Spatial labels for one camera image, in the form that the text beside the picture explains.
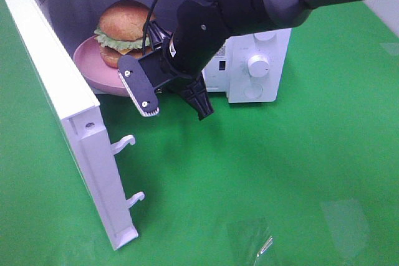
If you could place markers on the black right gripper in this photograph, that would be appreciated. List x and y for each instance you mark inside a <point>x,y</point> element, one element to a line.
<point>162,71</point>

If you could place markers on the burger with lettuce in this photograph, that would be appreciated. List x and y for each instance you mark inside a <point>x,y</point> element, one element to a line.
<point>120,31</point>

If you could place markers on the round white door button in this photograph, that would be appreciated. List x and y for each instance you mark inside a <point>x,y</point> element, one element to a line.
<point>253,91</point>

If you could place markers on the pink round plate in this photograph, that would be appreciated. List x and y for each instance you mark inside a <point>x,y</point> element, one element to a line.
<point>99,76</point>

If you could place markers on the white microwave door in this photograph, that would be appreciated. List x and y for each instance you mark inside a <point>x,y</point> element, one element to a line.
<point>78,112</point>

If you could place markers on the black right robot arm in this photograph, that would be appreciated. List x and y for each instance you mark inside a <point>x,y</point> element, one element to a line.
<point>203,26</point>

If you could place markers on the white microwave oven body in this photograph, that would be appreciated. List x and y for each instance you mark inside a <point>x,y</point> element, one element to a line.
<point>74,21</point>

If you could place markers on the lower white microwave knob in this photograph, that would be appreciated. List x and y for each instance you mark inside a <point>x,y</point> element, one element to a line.
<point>258,66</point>

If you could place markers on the white microwave knob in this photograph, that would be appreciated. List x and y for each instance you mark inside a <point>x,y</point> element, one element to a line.
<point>258,66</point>
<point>264,36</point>

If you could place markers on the upper white microwave knob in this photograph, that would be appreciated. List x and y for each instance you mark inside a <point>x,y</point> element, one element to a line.
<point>264,36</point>

